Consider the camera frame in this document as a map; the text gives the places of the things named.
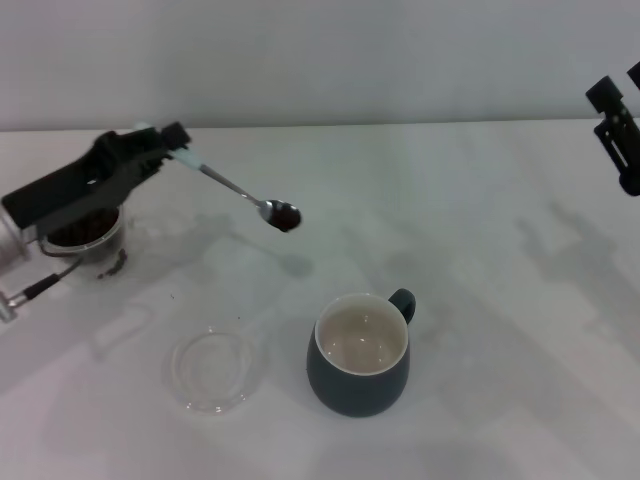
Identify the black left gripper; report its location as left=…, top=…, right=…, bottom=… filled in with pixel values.
left=1, top=121, right=193, bottom=230

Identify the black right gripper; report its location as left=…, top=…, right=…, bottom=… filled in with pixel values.
left=585, top=61, right=640, bottom=197

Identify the blue-handled metal spoon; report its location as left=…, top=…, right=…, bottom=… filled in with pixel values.
left=133, top=120, right=304, bottom=235

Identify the coffee bean pile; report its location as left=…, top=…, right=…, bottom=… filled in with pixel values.
left=48, top=208, right=122, bottom=247

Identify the clear double-wall glass cup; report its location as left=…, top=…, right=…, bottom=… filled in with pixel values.
left=37, top=203, right=174, bottom=281

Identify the small coffee bean clump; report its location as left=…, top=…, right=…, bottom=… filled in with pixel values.
left=267, top=211, right=302, bottom=235

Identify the clear glass saucer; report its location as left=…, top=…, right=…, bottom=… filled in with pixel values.
left=168, top=324, right=267, bottom=417

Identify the dark teal ceramic mug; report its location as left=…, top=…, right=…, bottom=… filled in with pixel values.
left=306, top=288, right=418, bottom=418

